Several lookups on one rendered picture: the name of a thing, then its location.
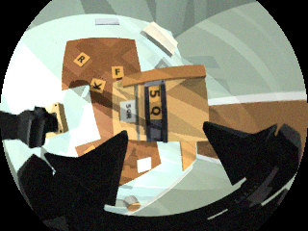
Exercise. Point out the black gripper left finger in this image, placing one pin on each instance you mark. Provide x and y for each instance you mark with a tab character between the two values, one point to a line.
99	170

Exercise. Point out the grey cylinder with tan lid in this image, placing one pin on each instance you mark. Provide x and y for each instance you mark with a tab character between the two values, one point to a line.
131	203

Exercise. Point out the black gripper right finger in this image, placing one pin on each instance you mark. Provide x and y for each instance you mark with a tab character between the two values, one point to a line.
236	149

